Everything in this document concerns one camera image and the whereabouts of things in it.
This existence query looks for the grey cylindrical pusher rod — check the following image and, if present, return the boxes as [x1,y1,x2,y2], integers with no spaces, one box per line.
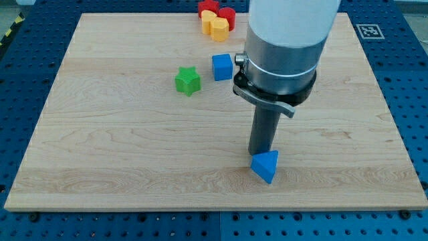
[248,106,280,155]

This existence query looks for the black clamp with silver lever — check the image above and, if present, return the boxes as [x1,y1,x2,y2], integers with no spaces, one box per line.
[233,53,317,118]

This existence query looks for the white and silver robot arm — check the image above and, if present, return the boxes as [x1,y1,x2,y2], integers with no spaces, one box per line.
[233,0,341,155]

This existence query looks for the green star block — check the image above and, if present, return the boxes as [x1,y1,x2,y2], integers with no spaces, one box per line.
[175,66,201,96]

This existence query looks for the red star block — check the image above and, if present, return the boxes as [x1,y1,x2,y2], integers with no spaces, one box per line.
[197,0,220,18]

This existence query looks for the blue triangle block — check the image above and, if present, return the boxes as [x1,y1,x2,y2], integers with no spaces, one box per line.
[251,150,279,184]

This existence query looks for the blue cube block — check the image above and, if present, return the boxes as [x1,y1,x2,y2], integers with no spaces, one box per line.
[211,54,233,81]

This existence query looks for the yellow hexagon block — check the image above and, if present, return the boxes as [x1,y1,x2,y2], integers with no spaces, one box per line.
[210,17,229,42]

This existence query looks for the red cylinder block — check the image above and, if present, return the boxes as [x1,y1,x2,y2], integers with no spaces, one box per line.
[218,7,236,31]

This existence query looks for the white fiducial marker tag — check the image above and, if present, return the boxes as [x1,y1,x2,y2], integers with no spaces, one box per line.
[356,24,385,39]

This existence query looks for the yellow heart block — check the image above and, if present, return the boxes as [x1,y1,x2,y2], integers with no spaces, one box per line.
[201,10,217,35]

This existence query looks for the light wooden board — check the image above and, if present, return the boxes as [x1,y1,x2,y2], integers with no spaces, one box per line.
[5,13,427,212]

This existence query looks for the black bolt front right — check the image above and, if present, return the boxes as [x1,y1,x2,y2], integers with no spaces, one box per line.
[399,210,412,220]

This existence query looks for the black bolt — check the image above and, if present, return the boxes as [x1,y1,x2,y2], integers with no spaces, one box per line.
[399,210,412,220]
[27,212,40,223]

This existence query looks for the black bolt front left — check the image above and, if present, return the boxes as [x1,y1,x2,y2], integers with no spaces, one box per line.
[27,212,40,223]

